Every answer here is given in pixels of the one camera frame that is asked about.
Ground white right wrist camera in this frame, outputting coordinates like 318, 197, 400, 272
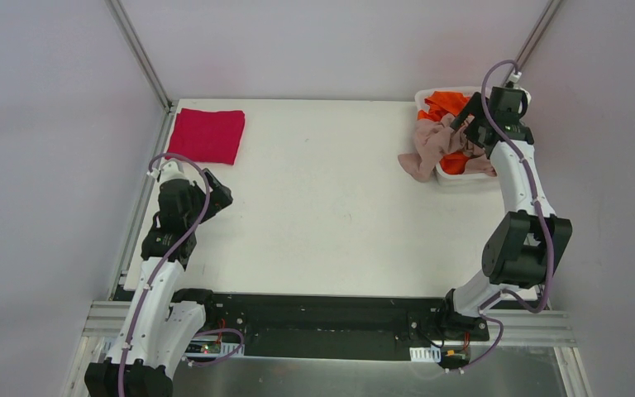
505, 69, 532, 102

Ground orange t-shirt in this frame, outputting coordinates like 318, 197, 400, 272
417, 91, 470, 175

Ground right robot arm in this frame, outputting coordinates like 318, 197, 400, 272
436, 85, 572, 339

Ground left corner aluminium post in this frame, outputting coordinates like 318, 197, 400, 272
105, 0, 173, 112

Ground corner aluminium post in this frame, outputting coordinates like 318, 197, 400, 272
515, 0, 566, 70
105, 0, 173, 112

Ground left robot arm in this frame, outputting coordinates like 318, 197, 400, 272
84, 164, 233, 396

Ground beige pink printed t-shirt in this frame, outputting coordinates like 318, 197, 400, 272
398, 113, 497, 182

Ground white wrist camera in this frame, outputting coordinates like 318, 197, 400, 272
147, 160, 188, 184
505, 69, 532, 102

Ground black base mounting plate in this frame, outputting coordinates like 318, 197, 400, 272
173, 289, 489, 361

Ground white plastic laundry basket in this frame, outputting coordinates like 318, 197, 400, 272
414, 86, 497, 185

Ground folded red t-shirt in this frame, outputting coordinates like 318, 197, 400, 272
167, 108, 246, 165

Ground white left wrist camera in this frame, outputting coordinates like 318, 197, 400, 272
147, 160, 188, 184

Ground aluminium frame rail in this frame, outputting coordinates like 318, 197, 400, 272
64, 289, 591, 396

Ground right corner aluminium post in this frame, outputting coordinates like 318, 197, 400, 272
515, 0, 566, 70

